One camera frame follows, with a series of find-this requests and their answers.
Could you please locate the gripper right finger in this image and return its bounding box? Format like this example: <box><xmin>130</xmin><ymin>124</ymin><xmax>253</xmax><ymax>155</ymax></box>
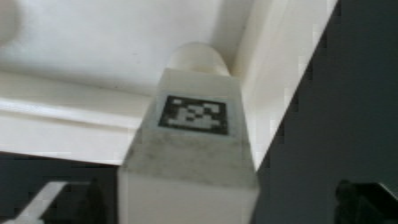
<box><xmin>334</xmin><ymin>180</ymin><xmax>398</xmax><ymax>224</ymax></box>

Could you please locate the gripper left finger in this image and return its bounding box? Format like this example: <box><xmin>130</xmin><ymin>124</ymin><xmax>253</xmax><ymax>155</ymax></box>
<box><xmin>7</xmin><ymin>181</ymin><xmax>107</xmax><ymax>224</ymax></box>

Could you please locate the white leg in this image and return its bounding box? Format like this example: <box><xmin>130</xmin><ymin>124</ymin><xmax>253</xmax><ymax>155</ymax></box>
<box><xmin>117</xmin><ymin>43</ymin><xmax>260</xmax><ymax>224</ymax></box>

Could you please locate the white square table top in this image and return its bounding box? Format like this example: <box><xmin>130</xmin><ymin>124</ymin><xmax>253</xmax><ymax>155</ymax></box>
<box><xmin>0</xmin><ymin>0</ymin><xmax>338</xmax><ymax>164</ymax></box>

